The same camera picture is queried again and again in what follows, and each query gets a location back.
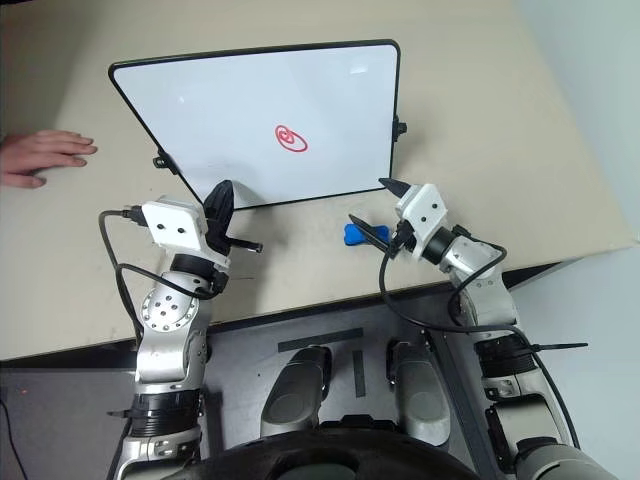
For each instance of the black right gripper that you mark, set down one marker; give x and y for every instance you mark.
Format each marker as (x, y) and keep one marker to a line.
(401, 240)

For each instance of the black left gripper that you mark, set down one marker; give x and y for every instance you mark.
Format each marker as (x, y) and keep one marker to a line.
(219, 235)

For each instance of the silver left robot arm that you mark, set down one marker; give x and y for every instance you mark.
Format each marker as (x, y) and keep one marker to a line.
(165, 310)

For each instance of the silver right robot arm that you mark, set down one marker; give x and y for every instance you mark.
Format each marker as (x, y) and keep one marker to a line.
(492, 300)

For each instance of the person's bare hand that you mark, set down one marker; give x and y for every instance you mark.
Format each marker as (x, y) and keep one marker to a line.
(45, 152)

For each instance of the black whiteboard side knob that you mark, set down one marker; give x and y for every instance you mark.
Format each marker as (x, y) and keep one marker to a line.
(161, 161)
(399, 128)

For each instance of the red marker scribble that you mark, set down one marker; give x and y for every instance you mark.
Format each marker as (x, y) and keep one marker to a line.
(283, 134)

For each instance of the long dark grey tape strip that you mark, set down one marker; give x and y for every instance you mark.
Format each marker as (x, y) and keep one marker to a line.
(320, 340)

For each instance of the short dark grey tape strip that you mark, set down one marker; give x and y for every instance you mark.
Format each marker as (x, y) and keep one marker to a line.
(358, 375)

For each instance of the grey left robot foot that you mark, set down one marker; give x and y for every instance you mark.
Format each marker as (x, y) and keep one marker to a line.
(295, 395)

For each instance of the grey robot foot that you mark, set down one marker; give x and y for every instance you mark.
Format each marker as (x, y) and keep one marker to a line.
(295, 395)
(422, 400)

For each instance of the grey right robot foot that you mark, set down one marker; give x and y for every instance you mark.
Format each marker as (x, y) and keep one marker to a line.
(422, 400)

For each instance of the dark rounded robot waist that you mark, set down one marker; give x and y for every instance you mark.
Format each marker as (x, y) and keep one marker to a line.
(325, 460)

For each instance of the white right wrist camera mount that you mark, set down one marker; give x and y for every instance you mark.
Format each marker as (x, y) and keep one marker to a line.
(425, 205)

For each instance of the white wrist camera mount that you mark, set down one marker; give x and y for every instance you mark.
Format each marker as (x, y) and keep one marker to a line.
(175, 220)
(425, 205)

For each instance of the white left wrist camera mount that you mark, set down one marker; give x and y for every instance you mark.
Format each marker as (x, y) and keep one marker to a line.
(175, 220)

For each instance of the white board with black frame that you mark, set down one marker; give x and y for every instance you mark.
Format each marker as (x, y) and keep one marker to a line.
(250, 100)

